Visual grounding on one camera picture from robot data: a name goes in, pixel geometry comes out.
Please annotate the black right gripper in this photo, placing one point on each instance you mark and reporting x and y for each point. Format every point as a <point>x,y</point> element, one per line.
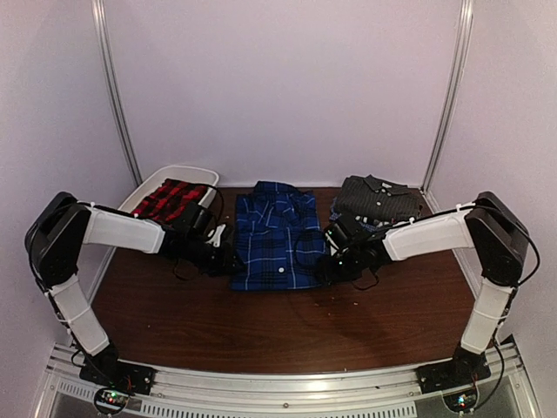
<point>330,275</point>

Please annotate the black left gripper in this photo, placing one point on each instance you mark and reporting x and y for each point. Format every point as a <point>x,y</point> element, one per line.
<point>224,266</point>

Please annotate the black white graphic shirt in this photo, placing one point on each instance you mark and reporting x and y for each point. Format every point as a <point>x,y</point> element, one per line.
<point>370,223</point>

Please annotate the blue checked shirt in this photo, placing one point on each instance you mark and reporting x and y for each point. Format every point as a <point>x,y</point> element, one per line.
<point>336,213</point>

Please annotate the dark grey striped shirt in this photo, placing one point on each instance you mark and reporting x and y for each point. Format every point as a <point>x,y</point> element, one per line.
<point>377,199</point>

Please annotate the blue plaid long sleeve shirt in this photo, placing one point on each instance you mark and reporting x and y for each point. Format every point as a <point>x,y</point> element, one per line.
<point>278,237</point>

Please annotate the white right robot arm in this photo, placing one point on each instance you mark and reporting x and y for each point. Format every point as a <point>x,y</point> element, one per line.
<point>486,225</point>

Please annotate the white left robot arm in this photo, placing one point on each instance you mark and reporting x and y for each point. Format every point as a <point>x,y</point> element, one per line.
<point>54,242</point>

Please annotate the red black plaid shirt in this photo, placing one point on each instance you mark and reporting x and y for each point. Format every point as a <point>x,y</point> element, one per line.
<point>169,200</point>

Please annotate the white plastic basket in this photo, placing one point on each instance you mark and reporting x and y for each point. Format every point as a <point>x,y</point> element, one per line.
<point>185,173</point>

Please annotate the right circuit board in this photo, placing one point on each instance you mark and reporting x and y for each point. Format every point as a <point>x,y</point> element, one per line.
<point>461,402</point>

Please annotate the circuit board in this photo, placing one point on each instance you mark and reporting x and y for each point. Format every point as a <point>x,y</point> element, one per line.
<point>109,401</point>
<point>461,402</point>

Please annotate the left circuit board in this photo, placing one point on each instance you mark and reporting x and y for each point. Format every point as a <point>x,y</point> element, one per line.
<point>109,401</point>

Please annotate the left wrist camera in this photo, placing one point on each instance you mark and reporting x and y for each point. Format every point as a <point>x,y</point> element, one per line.
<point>196,222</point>

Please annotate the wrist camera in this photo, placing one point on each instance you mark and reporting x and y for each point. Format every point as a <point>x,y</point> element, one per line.
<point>344,231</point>
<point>196,222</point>

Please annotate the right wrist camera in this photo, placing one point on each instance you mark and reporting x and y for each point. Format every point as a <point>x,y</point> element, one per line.
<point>344,231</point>

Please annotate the aluminium front rail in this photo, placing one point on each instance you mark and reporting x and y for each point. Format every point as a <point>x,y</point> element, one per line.
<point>383,392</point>

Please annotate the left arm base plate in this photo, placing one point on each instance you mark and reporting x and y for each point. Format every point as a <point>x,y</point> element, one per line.
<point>107,371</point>

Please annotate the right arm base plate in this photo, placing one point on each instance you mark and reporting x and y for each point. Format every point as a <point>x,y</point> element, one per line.
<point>450,374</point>

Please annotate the aluminium corner post left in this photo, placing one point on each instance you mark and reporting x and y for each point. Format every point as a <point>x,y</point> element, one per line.
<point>110,76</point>

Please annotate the aluminium corner post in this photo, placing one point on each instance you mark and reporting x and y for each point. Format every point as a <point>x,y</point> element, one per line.
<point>110,76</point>
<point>460,53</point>

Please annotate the aluminium corner post right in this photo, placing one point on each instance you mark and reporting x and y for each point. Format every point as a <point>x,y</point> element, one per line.
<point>460,53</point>

